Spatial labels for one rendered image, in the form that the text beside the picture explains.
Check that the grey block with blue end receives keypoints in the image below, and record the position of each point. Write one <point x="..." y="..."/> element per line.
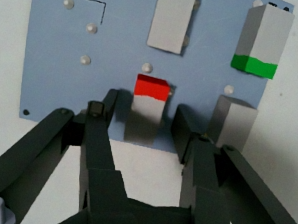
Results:
<point x="169" y="24"/>

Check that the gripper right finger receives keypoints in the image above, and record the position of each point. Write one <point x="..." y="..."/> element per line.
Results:
<point x="249" y="199"/>

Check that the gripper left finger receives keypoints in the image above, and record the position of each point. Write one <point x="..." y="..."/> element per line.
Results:
<point x="28" y="164"/>

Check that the grey block with green end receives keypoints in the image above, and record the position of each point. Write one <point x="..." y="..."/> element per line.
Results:
<point x="262" y="40"/>

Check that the grey block with red end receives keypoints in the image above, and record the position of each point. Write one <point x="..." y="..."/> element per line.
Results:
<point x="148" y="101"/>

